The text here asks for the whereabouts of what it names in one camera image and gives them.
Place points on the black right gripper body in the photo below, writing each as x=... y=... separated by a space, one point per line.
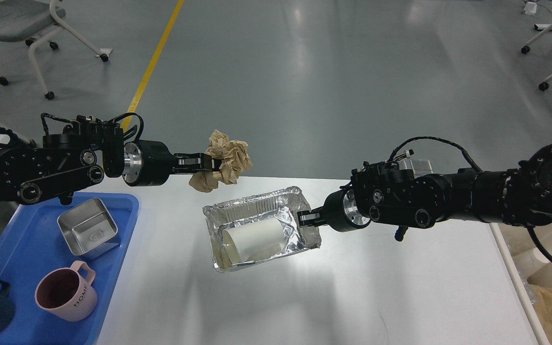
x=341 y=213

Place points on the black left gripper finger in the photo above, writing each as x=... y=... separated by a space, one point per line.
x=191 y=163

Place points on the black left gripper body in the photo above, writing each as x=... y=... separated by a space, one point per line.
x=147 y=163

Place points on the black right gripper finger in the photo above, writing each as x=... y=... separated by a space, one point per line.
x=310 y=218

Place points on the white paper cup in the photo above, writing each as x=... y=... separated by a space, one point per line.
x=254 y=241

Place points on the aluminium foil container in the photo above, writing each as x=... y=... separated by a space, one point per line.
x=281 y=204

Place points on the stainless steel rectangular tray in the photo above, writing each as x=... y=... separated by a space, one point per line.
x=89 y=229

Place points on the pink HOME mug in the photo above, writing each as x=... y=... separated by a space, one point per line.
x=68 y=292

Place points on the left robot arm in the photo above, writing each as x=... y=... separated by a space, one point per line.
x=80 y=153

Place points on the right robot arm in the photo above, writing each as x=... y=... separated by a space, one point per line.
x=385 y=193

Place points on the blue plastic tray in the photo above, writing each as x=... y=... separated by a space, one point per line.
x=32 y=246

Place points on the small white cup in bin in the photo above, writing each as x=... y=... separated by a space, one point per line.
x=529 y=262

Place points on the beige plastic bin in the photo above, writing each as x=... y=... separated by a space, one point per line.
x=512 y=241

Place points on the grey office chair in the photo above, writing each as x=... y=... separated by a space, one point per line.
x=22 y=19

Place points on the white power adapter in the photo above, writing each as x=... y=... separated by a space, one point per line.
x=530 y=7

